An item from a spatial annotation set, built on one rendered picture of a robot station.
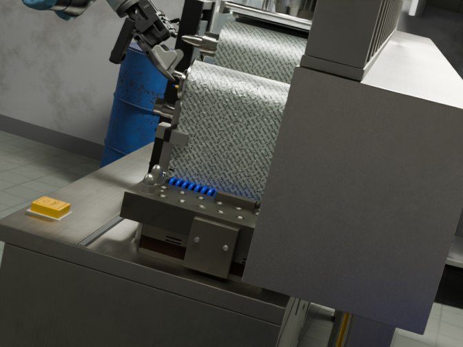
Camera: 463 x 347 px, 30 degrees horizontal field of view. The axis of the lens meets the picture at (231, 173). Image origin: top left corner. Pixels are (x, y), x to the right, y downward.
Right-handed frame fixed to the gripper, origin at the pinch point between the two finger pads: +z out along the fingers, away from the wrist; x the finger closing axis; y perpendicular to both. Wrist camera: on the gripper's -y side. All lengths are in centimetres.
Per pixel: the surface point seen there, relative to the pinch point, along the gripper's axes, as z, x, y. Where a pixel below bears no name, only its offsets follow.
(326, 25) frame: 16, -89, 45
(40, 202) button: 6.5, -18.8, -38.0
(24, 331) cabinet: 28, -33, -53
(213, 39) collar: -3.4, 21.7, 9.5
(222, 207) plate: 31.7, -18.1, -3.1
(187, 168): 20.1, -6.9, -7.8
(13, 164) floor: -50, 313, -206
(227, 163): 24.5, -7.0, 0.7
